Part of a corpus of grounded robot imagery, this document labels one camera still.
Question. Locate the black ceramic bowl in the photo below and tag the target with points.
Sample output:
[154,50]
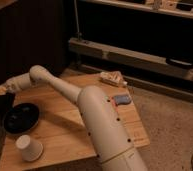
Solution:
[21,118]

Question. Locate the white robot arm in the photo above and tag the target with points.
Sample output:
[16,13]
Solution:
[109,137]

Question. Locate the white paper cup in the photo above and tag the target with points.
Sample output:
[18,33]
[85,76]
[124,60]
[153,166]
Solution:
[29,148]

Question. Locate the metal vertical pole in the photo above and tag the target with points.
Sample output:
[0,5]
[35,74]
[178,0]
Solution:
[78,32]

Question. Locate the blue grey toy object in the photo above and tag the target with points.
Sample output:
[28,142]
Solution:
[122,99]

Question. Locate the long wooden shelf beam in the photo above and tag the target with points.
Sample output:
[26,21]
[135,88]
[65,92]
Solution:
[128,57]

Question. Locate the upper shelf with items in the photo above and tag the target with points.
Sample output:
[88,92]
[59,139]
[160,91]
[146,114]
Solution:
[155,8]

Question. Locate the black handle on beam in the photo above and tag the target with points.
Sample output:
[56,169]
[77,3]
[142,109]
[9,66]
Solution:
[179,64]

